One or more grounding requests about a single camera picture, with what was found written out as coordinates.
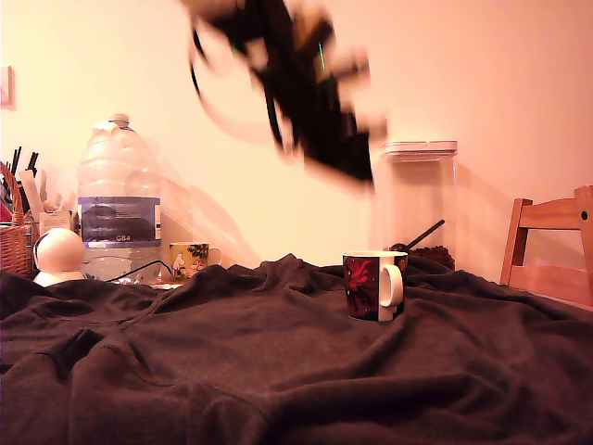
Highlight small white round camera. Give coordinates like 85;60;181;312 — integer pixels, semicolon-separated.
32;227;88;287

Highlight coffee beans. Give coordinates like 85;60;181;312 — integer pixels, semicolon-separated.
407;245;456;271

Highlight yellow cartoon mug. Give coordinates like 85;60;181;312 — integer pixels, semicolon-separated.
168;241;224;280

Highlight wooden chair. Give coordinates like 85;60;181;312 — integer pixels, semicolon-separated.
498;184;593;308

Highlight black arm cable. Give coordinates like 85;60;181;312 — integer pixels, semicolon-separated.
187;18;279;140

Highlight thin black table cable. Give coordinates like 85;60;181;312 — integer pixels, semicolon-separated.
104;260;173;285

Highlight clear jar with white lid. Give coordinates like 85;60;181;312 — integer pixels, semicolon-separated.
375;140;460;272

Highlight pale gripper camera box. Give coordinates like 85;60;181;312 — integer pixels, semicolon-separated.
331;45;372;89

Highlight dark brown cloth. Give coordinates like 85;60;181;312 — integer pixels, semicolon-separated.
0;253;593;445

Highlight wicker basket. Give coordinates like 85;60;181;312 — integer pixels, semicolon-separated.
0;161;39;279

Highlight small white box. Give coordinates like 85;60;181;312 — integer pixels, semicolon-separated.
38;210;75;238

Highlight large clear water bottle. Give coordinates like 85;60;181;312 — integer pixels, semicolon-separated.
76;113;163;282

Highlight red mug with white handle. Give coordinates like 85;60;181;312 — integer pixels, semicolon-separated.
342;250;406;323

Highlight black scoop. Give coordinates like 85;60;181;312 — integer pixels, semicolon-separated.
388;219;447;254

